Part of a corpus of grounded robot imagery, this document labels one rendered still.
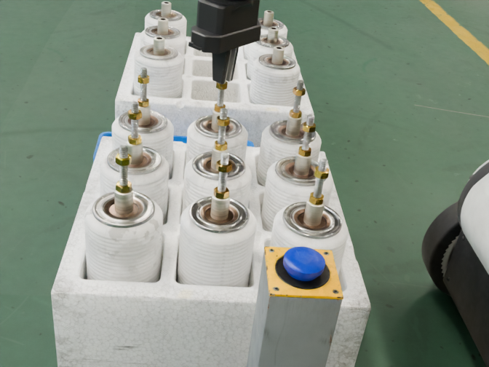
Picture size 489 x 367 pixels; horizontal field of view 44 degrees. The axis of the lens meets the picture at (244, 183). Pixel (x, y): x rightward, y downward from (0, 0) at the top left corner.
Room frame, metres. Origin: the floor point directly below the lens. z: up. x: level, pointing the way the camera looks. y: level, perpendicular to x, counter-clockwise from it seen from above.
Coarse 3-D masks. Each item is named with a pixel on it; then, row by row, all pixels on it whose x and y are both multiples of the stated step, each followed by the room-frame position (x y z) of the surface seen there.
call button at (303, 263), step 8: (296, 248) 0.47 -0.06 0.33; (304, 248) 0.47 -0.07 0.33; (288, 256) 0.46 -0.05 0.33; (296, 256) 0.46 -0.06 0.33; (304, 256) 0.46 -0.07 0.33; (312, 256) 0.46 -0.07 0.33; (320, 256) 0.46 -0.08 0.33; (288, 264) 0.45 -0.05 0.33; (296, 264) 0.45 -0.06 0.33; (304, 264) 0.45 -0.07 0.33; (312, 264) 0.45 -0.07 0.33; (320, 264) 0.45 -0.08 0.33; (288, 272) 0.45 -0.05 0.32; (296, 272) 0.44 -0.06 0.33; (304, 272) 0.44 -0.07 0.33; (312, 272) 0.44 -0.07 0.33; (320, 272) 0.44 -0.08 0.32; (304, 280) 0.44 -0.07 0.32
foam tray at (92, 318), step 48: (96, 192) 0.74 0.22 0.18; (336, 192) 0.82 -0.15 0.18; (96, 288) 0.54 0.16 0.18; (144, 288) 0.55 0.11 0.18; (192, 288) 0.56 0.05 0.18; (240, 288) 0.57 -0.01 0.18; (96, 336) 0.53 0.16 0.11; (144, 336) 0.54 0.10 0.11; (192, 336) 0.54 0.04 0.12; (240, 336) 0.55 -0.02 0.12; (336, 336) 0.56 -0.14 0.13
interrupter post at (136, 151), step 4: (128, 144) 0.72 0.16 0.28; (140, 144) 0.72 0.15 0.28; (128, 148) 0.72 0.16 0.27; (132, 148) 0.71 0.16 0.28; (136, 148) 0.72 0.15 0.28; (140, 148) 0.72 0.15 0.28; (128, 152) 0.72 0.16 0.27; (132, 152) 0.71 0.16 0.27; (136, 152) 0.72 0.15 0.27; (140, 152) 0.72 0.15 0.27; (132, 156) 0.71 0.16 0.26; (136, 156) 0.72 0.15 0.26; (140, 156) 0.72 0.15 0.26; (132, 160) 0.71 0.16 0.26; (136, 160) 0.72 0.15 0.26; (140, 160) 0.72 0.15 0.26; (132, 164) 0.71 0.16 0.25; (136, 164) 0.72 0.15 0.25
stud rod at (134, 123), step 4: (132, 104) 0.72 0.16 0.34; (136, 104) 0.72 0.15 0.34; (132, 108) 0.72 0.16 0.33; (136, 108) 0.72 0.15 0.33; (132, 112) 0.72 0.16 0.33; (136, 112) 0.72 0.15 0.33; (132, 120) 0.72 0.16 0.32; (136, 120) 0.72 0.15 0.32; (132, 124) 0.72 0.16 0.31; (136, 124) 0.72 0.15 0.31; (132, 128) 0.72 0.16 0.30; (136, 128) 0.72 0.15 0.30; (132, 132) 0.72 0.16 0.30; (136, 132) 0.72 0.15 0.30; (132, 136) 0.72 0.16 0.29; (136, 136) 0.72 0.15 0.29
